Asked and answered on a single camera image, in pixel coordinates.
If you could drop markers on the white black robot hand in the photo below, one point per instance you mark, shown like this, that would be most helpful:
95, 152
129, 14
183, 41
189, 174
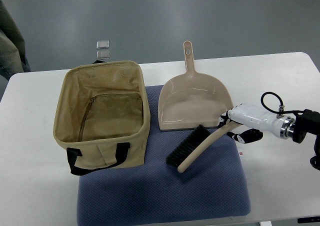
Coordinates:
258, 120

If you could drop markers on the pink hand broom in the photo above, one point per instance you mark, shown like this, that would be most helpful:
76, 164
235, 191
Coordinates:
195, 144

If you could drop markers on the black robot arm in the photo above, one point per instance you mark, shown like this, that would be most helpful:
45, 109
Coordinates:
306, 122

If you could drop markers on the yellow fabric bag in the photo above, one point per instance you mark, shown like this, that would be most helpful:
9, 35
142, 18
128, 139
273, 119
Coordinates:
103, 118

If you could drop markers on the blue seat cushion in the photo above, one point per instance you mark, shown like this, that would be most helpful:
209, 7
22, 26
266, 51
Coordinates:
214, 186

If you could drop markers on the pink dustpan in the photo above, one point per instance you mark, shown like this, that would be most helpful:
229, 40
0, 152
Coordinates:
192, 98

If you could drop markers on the black table control panel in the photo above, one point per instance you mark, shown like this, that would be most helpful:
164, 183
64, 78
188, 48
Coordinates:
305, 220

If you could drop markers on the upper floor socket plate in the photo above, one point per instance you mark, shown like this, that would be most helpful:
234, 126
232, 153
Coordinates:
103, 44

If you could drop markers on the person in grey clothes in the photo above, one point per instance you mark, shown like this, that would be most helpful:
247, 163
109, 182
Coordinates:
13, 58

